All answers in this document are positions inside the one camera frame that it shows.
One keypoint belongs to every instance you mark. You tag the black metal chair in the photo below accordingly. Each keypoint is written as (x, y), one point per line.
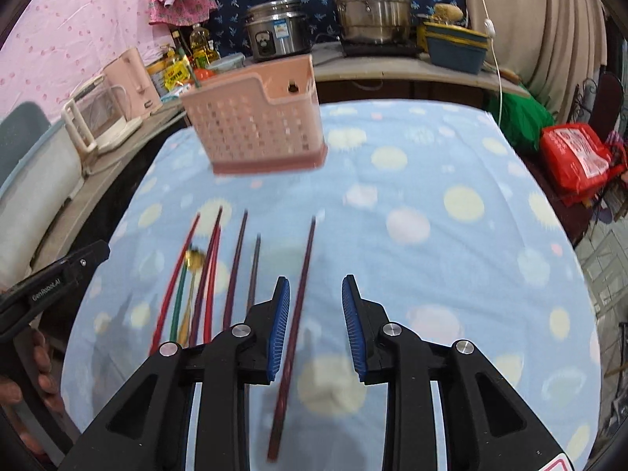
(611, 93)

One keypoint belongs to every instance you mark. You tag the person's left hand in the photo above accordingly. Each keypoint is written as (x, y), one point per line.
(45, 373)

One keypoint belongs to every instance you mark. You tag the dark teal rounded board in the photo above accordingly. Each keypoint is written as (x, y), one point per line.
(19, 130)

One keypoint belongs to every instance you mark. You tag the blue dotted tablecloth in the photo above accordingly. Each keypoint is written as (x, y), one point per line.
(417, 181)

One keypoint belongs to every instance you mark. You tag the green and white packet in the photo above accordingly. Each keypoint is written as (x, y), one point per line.
(176, 92)

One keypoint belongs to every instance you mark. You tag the red tomato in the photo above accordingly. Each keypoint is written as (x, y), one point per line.
(203, 73)

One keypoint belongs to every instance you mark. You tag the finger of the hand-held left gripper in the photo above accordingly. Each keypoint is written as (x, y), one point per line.
(88, 257)

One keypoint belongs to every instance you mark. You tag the yellow tin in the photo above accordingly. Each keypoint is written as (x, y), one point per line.
(167, 72)

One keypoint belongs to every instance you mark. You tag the clear food container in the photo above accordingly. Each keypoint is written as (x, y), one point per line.
(228, 61)

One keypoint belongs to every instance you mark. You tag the yellow labelled bottle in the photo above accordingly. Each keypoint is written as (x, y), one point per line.
(212, 54)

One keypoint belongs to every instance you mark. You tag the pink electric kettle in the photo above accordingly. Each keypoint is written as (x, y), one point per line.
(132, 78)

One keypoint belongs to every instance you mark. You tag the pink plastic utensil basket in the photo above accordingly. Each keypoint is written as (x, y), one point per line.
(255, 122)

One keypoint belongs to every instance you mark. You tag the green plastic bag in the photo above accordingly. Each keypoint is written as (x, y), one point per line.
(520, 117)

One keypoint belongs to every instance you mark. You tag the pink dotted cloth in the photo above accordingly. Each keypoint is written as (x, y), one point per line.
(73, 19)

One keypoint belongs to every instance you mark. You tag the dark red chopstick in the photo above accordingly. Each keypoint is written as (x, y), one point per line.
(306, 255)
(211, 255)

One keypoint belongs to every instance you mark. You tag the glass kettle white base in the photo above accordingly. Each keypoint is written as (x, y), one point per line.
(105, 108)

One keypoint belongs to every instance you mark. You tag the steel steamer pot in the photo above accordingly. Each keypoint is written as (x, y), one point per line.
(373, 5)

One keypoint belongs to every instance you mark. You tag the green chopstick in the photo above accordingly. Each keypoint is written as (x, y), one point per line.
(179, 299)

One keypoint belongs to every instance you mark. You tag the cooking oil bottle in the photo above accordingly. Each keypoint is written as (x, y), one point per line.
(200, 39)

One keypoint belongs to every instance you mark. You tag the dark brown chopstick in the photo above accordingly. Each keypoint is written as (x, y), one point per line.
(253, 274)
(236, 265)

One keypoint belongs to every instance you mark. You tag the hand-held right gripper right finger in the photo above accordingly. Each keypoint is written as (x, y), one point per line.
(352, 333)

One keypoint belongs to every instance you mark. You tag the red plastic bag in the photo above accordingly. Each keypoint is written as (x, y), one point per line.
(574, 157)

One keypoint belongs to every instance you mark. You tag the beige curtain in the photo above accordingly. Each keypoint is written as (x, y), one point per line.
(539, 19)

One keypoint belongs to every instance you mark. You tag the white tub blue rim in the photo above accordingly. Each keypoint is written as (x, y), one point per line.
(29, 206)

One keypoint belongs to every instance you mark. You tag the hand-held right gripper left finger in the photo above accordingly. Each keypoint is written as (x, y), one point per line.
(277, 333)

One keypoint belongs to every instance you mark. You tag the steel rice cooker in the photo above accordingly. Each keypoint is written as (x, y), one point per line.
(277, 29)

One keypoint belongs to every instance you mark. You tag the black induction cooker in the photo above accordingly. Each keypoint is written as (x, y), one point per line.
(382, 49)

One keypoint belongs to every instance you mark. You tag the gold spoon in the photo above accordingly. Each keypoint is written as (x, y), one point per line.
(195, 258)

